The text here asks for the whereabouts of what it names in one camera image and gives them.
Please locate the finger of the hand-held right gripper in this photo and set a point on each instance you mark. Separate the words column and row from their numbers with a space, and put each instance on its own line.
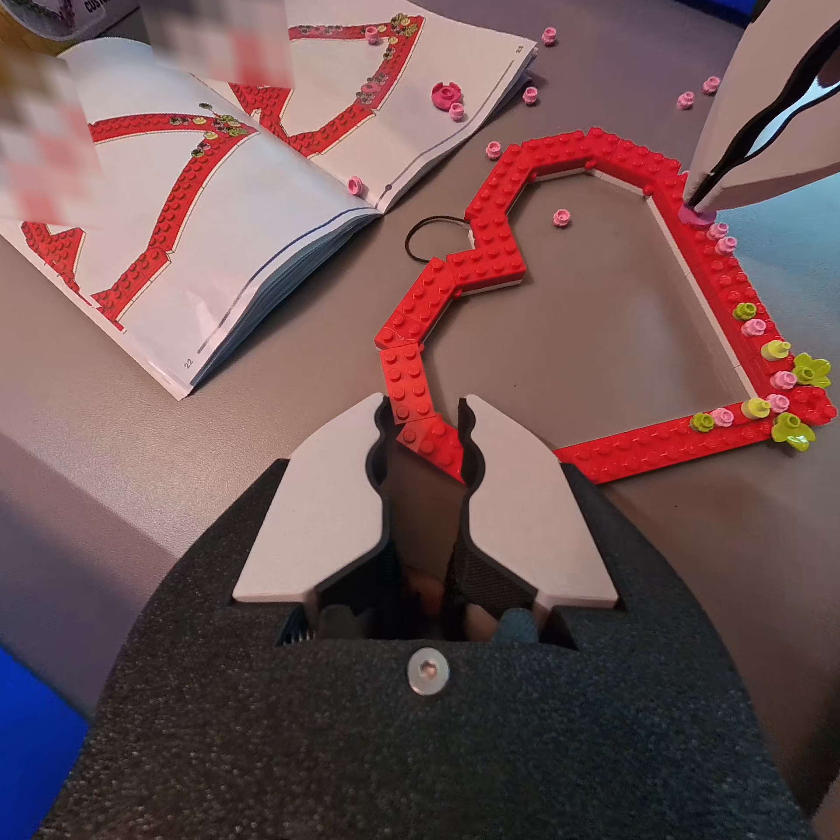
column 728, row 98
column 800, row 164

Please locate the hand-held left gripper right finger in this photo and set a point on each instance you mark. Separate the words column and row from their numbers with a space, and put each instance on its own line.
column 531, row 518

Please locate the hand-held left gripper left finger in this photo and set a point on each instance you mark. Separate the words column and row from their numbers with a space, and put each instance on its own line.
column 321, row 512

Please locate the magenta round plate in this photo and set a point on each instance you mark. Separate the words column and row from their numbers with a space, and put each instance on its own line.
column 695, row 218
column 446, row 95

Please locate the red brick heart frame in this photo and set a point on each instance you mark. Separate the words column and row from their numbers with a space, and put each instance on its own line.
column 499, row 203

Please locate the grey desk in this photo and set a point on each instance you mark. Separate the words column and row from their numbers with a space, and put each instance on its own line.
column 590, row 315

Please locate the lime green round stud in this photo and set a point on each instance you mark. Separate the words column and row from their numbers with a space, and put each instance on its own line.
column 745, row 310
column 702, row 422

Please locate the yellow-green cone stud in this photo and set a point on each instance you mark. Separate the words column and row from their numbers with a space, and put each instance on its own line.
column 775, row 349
column 757, row 408

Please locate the instruction booklet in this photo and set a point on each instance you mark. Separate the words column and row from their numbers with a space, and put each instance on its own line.
column 275, row 216

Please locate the white product box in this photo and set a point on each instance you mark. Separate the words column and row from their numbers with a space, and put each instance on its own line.
column 98, row 6

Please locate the yellow carton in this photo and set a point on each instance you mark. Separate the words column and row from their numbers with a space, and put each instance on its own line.
column 19, row 39

